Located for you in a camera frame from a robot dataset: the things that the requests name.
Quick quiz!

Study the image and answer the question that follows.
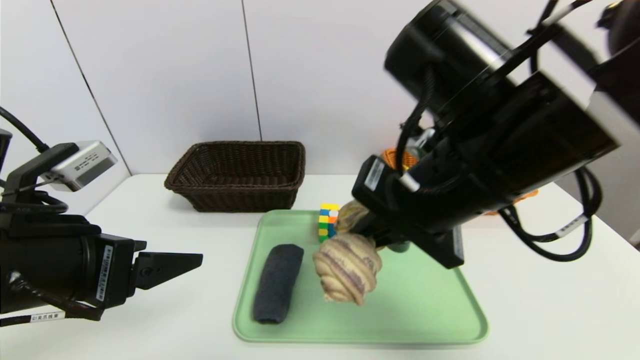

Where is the black labelled arm cable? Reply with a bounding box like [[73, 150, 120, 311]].
[[497, 167, 603, 262], [0, 272, 104, 327]]

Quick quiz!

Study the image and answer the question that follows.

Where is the dark grey towel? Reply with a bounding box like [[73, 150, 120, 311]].
[[252, 244, 305, 324]]

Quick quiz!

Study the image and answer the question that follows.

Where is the black labelled right arm cable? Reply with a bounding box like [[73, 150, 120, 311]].
[[497, 167, 603, 262]]

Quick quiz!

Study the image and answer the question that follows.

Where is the orange wicker basket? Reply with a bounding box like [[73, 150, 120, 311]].
[[382, 148, 539, 216]]

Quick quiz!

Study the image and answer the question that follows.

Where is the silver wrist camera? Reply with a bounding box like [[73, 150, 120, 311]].
[[40, 141, 119, 193], [407, 127, 439, 161]]

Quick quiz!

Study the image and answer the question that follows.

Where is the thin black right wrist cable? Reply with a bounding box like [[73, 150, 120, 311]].
[[397, 67, 436, 176]]

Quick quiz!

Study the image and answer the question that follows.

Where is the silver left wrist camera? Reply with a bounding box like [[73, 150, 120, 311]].
[[40, 141, 119, 193]]

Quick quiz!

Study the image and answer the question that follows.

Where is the striped twisted bread loaf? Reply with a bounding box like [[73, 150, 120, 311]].
[[313, 200, 383, 306]]

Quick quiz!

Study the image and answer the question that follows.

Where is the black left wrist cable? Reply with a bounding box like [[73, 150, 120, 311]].
[[0, 106, 69, 216]]

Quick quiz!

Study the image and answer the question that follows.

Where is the multicolour puzzle cube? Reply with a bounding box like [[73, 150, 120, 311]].
[[318, 203, 341, 243]]

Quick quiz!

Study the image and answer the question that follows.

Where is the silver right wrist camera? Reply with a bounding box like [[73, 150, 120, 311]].
[[407, 127, 439, 161]]

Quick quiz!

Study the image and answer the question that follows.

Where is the light green plastic tray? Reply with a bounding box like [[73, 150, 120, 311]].
[[232, 209, 489, 344]]

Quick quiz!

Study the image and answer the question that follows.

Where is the dark brown wicker basket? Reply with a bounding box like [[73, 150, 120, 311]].
[[164, 141, 306, 213]]

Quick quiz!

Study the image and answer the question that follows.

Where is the black labelled left arm cable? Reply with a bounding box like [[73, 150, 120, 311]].
[[0, 272, 104, 327]]

